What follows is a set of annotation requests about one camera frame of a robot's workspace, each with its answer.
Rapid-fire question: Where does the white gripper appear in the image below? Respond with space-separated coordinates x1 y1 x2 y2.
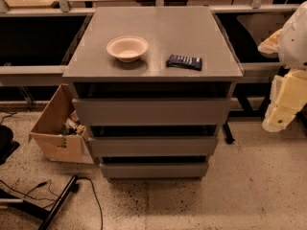
262 69 307 132

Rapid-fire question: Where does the grey drawer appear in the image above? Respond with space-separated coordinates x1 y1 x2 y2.
73 99 230 126
100 163 209 179
89 137 218 157

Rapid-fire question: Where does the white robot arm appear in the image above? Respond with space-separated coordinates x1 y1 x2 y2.
258 2 307 132

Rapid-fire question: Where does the grey drawer cabinet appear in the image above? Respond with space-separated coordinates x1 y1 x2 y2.
62 6 244 181

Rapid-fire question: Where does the grey bottom drawer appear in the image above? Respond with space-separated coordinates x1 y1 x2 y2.
100 163 209 179

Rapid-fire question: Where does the grey top drawer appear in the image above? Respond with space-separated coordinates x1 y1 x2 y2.
73 99 230 126

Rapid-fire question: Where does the grey chair seat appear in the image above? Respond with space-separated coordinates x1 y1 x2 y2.
238 13 289 58

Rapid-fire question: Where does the dark blue snack packet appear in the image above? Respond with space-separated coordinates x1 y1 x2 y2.
166 54 202 71

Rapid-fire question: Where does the cardboard box with trash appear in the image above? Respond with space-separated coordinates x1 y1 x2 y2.
30 84 93 164

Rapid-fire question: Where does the black floor stand leg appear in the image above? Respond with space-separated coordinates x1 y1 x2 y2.
0 174 80 230

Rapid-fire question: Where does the black chair base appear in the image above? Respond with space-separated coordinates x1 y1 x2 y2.
0 126 20 165

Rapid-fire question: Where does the black table leg frame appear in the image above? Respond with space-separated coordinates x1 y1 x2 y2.
222 83 272 145

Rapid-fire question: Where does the black floor cable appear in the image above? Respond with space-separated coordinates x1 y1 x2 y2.
78 176 105 230

